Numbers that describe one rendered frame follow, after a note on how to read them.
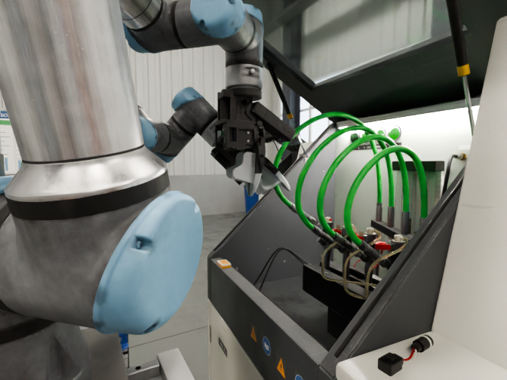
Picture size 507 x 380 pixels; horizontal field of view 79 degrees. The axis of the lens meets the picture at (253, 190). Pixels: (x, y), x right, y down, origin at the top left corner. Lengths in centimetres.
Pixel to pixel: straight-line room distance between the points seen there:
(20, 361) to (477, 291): 62
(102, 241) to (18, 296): 9
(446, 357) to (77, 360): 52
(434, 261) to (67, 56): 61
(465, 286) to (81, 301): 58
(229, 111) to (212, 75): 734
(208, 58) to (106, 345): 770
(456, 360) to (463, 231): 21
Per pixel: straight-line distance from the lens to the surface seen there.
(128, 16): 57
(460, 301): 66
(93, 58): 24
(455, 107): 97
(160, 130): 72
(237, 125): 59
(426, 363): 60
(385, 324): 60
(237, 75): 62
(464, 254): 66
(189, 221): 27
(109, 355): 48
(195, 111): 78
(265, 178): 75
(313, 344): 64
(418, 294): 64
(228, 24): 53
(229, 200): 786
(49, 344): 39
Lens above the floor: 128
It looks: 5 degrees down
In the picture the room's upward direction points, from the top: straight up
